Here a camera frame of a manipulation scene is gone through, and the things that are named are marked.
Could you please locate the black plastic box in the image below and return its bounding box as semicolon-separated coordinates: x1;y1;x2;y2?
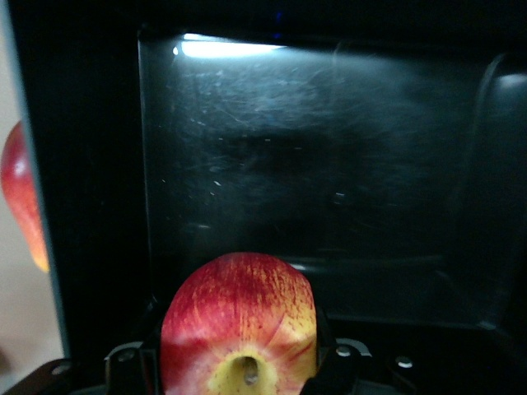
2;0;527;395

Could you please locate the red yellow apple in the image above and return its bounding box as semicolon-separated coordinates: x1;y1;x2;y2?
159;252;319;395

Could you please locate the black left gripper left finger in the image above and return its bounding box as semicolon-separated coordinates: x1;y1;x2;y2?
139;317;165;395

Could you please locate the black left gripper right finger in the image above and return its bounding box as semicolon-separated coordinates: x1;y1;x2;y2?
305;304;360;395

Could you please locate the red yellow mango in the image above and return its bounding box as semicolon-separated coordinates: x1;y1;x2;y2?
0;121;51;274

